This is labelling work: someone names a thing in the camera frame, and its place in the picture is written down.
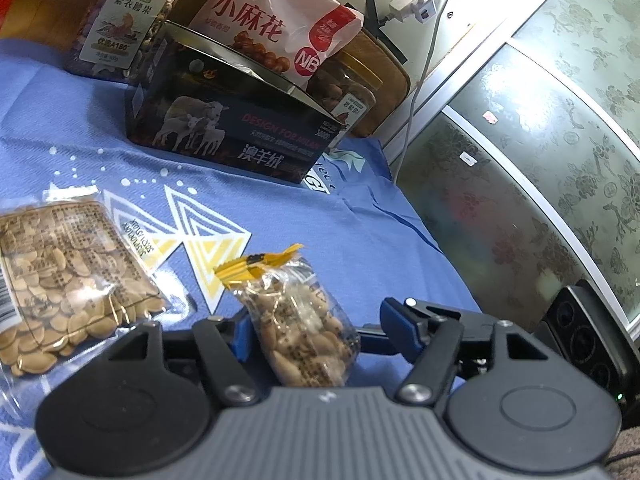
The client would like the yellow-edged nut packet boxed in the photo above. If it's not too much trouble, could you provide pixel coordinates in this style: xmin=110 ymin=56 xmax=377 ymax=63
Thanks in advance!
xmin=214 ymin=242 xmax=362 ymax=388

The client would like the gold-lidded jar of purple nuts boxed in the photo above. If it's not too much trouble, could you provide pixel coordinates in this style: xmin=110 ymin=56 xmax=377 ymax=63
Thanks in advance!
xmin=62 ymin=0 xmax=196 ymax=83

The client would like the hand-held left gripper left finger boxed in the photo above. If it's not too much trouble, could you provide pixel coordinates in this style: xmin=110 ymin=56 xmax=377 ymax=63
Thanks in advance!
xmin=112 ymin=312 xmax=262 ymax=406

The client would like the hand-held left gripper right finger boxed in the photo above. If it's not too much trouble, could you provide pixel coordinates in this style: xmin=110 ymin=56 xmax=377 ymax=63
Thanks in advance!
xmin=379 ymin=297 xmax=548 ymax=405

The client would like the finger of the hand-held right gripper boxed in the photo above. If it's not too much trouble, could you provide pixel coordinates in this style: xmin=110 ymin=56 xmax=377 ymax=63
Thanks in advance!
xmin=403 ymin=297 xmax=497 ymax=327

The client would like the black printed box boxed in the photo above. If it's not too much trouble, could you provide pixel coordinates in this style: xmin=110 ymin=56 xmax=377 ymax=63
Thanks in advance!
xmin=125 ymin=21 xmax=351 ymax=184

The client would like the clear seed packet with barcode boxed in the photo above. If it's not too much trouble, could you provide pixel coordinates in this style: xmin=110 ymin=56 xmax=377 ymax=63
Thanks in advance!
xmin=0 ymin=200 xmax=173 ymax=401

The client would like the black speaker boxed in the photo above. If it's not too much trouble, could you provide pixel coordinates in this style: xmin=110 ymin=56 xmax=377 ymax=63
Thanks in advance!
xmin=542 ymin=284 xmax=640 ymax=403

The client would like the black cable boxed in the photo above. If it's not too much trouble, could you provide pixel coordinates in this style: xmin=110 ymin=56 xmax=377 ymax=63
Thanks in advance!
xmin=607 ymin=447 xmax=640 ymax=466

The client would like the pink white snack bag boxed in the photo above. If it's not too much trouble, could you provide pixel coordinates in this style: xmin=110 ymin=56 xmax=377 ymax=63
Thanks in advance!
xmin=189 ymin=0 xmax=365 ymax=92

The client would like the gold-lidded jar of brown nuts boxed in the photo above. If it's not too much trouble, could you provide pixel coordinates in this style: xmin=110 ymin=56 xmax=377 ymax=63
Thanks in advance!
xmin=305 ymin=50 xmax=385 ymax=128

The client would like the blue printed cloth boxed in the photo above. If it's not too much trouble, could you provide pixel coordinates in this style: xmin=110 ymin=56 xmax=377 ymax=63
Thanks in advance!
xmin=0 ymin=37 xmax=483 ymax=480

